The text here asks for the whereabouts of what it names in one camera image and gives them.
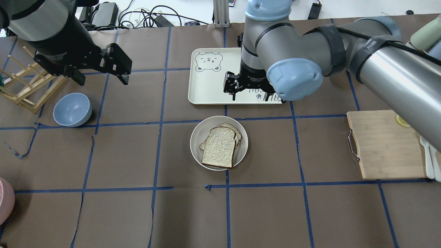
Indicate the black gripper cutting-board side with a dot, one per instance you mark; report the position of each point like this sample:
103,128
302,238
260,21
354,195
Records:
253,78

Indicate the black gripper bowl side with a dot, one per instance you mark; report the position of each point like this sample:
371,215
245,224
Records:
66,51

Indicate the cream round plate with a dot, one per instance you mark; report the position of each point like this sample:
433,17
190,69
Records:
201,132

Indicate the white bread slice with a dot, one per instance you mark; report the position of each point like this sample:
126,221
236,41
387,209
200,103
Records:
220,147

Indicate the robot arm near blue bowl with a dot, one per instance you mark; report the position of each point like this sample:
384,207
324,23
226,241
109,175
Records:
63,45

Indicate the robot arm over cutting board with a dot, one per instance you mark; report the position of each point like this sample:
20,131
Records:
277,60

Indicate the bread slice under egg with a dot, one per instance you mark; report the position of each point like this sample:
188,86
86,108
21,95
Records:
238,138

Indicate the blue bowl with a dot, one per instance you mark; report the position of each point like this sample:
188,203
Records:
72,110

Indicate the cream bear serving tray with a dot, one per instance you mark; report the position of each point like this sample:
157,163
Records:
207,78

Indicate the black power adapter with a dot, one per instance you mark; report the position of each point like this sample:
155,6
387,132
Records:
105,14

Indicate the wooden dish rack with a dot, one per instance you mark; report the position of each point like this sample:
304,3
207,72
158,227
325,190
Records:
31,87

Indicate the wooden cutting board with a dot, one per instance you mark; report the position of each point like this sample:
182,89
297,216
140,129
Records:
386,149

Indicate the lemon slice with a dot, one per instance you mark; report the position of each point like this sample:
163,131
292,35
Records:
401,121

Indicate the pink bowl with ice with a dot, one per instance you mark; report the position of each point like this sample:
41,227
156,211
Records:
7,200

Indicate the light green bowl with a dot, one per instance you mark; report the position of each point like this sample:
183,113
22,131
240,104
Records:
427,36

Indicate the white plastic fork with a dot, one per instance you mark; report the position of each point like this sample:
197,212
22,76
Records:
427,157

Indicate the aluminium frame post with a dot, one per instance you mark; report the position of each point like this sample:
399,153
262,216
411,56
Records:
221,14

